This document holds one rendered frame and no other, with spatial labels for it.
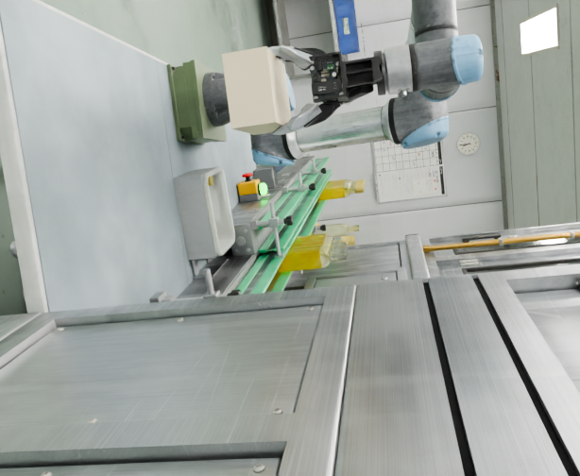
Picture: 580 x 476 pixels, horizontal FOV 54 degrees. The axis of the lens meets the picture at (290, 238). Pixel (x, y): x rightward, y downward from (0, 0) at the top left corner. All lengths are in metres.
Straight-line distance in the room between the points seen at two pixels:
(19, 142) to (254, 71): 0.38
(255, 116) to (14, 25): 0.40
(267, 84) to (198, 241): 0.68
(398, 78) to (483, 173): 6.84
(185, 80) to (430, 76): 0.81
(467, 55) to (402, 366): 0.55
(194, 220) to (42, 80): 0.61
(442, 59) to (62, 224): 0.68
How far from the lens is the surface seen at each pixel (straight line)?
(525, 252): 2.18
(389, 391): 0.52
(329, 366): 0.58
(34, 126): 1.02
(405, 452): 0.45
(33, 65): 1.06
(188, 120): 1.58
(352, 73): 0.94
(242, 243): 1.69
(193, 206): 1.51
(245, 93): 0.95
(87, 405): 0.64
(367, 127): 1.46
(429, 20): 1.08
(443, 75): 0.96
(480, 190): 7.79
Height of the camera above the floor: 1.30
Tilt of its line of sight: 11 degrees down
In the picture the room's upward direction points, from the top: 84 degrees clockwise
